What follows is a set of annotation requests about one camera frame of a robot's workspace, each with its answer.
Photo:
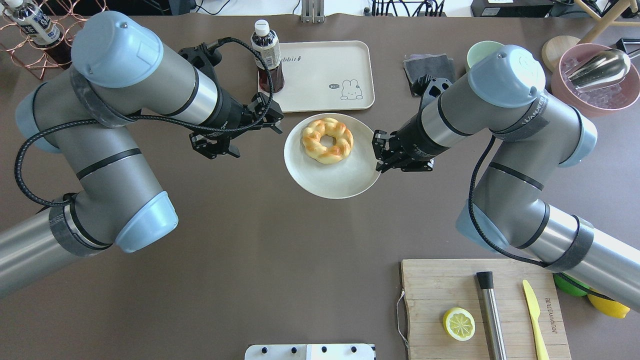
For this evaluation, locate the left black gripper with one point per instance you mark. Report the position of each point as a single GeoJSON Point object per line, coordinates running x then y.
{"type": "Point", "coordinates": [226, 114]}

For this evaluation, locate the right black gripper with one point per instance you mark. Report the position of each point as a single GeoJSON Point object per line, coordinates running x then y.
{"type": "Point", "coordinates": [415, 137]}

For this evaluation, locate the white round plate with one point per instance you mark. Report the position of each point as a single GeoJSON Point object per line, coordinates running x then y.
{"type": "Point", "coordinates": [344, 179]}

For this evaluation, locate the glazed twisted donut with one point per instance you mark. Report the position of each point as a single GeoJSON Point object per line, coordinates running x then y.
{"type": "Point", "coordinates": [327, 140]}

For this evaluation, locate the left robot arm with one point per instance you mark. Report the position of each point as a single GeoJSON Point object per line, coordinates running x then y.
{"type": "Point", "coordinates": [118, 68]}

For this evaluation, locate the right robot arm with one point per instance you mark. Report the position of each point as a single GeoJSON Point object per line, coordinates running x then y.
{"type": "Point", "coordinates": [505, 93]}

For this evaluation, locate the tea bottle on tray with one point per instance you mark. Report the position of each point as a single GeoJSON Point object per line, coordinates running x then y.
{"type": "Point", "coordinates": [266, 42]}

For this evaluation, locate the cream rabbit tray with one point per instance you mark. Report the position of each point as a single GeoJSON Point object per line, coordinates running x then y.
{"type": "Point", "coordinates": [325, 76]}

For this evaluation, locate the grey folded cloth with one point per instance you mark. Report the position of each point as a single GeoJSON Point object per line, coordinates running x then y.
{"type": "Point", "coordinates": [416, 66]}

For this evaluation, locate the green bowl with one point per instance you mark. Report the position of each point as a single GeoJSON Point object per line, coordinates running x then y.
{"type": "Point", "coordinates": [480, 50]}

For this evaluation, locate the bamboo cutting board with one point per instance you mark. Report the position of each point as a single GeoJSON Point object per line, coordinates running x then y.
{"type": "Point", "coordinates": [433, 286]}

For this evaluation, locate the lemon half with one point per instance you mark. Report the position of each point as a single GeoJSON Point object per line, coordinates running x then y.
{"type": "Point", "coordinates": [459, 324]}

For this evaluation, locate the round wooden lid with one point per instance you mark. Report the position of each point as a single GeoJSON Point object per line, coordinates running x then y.
{"type": "Point", "coordinates": [554, 48]}

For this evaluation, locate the yellow plastic knife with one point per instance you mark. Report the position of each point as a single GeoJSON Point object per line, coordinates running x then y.
{"type": "Point", "coordinates": [534, 314]}

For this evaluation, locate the tea bottle in rack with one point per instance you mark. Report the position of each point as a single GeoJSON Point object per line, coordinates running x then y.
{"type": "Point", "coordinates": [40, 29]}

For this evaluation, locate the green lime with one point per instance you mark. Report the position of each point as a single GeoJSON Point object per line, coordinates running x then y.
{"type": "Point", "coordinates": [569, 288]}

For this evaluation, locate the pink ice bowl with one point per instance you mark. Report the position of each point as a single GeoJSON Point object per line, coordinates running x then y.
{"type": "Point", "coordinates": [598, 102]}

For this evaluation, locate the steel muddler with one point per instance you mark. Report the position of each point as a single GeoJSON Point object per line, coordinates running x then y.
{"type": "Point", "coordinates": [490, 315]}

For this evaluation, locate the metal ice scoop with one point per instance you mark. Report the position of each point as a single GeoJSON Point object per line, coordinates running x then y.
{"type": "Point", "coordinates": [606, 68]}

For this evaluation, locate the yellow lemon lower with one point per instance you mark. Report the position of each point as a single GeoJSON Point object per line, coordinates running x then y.
{"type": "Point", "coordinates": [609, 308]}

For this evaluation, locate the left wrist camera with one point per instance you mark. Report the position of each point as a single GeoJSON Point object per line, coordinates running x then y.
{"type": "Point", "coordinates": [203, 57]}

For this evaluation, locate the metal clamp bracket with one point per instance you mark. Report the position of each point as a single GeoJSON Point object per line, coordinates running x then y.
{"type": "Point", "coordinates": [312, 11]}

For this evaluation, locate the copper wire bottle rack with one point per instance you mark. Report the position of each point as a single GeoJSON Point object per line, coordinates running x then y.
{"type": "Point", "coordinates": [68, 15]}

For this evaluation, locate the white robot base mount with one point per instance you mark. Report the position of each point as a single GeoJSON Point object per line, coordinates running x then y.
{"type": "Point", "coordinates": [312, 351]}

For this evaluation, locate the wooden chair frame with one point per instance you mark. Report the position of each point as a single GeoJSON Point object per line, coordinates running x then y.
{"type": "Point", "coordinates": [610, 19]}

